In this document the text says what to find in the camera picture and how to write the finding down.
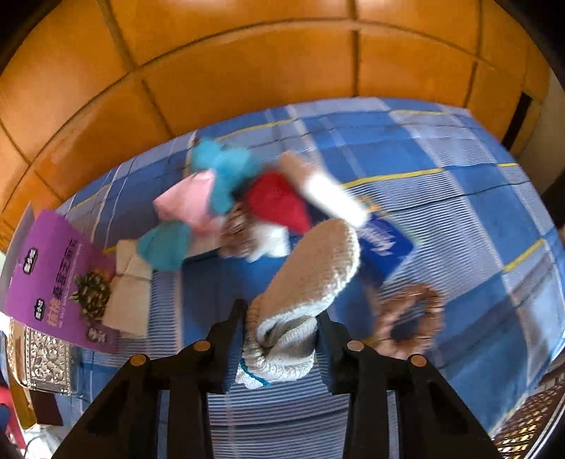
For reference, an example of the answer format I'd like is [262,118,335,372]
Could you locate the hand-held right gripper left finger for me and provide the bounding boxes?
[53,299,250,459]

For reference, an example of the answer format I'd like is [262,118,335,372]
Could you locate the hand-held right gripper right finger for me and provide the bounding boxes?
[315,311,504,459]

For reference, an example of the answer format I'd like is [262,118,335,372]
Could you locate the white sock with blue band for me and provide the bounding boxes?
[235,218,363,391]

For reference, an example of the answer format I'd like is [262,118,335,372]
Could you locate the teal plush toy pink ears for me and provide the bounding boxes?
[137,138,263,271]

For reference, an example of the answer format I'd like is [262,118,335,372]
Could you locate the brown scrunchie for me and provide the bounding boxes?
[373,285,444,358]

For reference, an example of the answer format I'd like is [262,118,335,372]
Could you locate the white cloth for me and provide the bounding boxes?
[247,223,292,262]

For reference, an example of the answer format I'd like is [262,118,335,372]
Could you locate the beige wrapped parcel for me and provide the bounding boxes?
[103,234,221,338]

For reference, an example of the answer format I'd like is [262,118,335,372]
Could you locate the leopard print scrunchie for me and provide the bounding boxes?
[218,203,252,259]

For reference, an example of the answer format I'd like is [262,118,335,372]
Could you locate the blue tissue packet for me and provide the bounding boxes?
[357,216,416,283]

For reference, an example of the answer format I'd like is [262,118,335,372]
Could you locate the red cloth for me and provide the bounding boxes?
[245,172,312,234]

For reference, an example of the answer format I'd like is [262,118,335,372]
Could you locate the white and tan knit glove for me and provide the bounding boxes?
[278,152,371,228]

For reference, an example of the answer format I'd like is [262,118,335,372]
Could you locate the silver embossed box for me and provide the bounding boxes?
[9,322,73,395]

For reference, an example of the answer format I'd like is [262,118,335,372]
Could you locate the blue plaid bed sheet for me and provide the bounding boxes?
[0,97,565,459]

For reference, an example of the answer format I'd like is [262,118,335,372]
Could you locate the dark patterned mat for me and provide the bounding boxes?
[494,384,565,455]

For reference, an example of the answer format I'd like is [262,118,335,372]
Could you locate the purple printed box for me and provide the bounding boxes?
[5,209,120,354]

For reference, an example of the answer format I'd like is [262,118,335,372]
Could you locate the orange wooden panelled cabinet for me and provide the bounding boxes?
[0,0,552,248]

